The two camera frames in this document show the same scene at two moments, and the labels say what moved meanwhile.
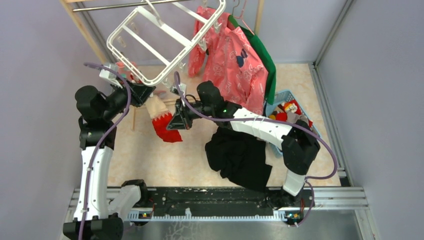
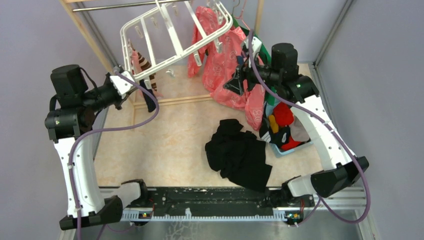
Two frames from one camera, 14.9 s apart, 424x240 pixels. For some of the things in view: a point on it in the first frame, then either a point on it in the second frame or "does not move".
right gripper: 179,120 → 236,84
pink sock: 123,70 → 136,66
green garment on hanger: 271,80 does not move
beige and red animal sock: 161,117 → 283,114
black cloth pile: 240,157 does not move
